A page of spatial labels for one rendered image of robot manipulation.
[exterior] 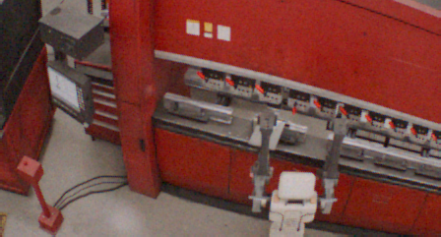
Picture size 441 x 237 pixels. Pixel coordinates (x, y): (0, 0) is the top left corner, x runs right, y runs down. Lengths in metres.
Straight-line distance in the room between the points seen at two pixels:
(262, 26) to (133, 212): 2.03
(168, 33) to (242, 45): 0.51
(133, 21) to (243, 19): 0.70
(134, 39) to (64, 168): 1.88
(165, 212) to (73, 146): 1.21
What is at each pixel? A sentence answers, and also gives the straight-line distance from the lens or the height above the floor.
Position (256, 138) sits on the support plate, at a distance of 4.07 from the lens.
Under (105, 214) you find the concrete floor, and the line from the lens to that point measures 4.93.
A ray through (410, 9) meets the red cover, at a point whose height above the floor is 2.28.
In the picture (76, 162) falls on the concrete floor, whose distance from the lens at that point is 5.38.
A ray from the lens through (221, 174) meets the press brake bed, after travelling 4.57.
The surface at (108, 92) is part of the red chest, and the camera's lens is 4.89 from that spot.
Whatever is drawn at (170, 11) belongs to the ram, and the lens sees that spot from 3.90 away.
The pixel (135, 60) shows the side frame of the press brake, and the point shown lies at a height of 1.46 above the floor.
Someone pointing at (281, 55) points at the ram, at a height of 1.59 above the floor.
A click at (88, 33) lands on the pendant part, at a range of 3.52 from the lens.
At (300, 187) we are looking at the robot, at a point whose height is 1.34.
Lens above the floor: 3.89
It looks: 43 degrees down
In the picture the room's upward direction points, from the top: 1 degrees clockwise
